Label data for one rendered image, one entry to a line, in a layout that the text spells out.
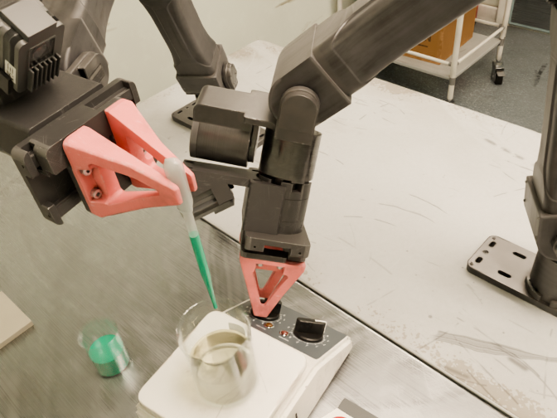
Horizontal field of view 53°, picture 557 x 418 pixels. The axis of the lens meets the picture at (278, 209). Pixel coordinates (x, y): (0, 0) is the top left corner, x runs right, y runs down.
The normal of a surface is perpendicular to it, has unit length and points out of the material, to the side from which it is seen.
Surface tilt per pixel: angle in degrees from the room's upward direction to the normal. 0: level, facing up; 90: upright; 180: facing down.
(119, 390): 0
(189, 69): 118
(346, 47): 80
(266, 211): 66
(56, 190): 91
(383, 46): 89
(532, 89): 0
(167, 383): 0
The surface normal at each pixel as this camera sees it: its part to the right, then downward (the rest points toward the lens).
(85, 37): 0.98, 0.05
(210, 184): 0.07, 0.29
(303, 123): -0.11, 0.67
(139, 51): 0.73, 0.40
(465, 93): -0.09, -0.74
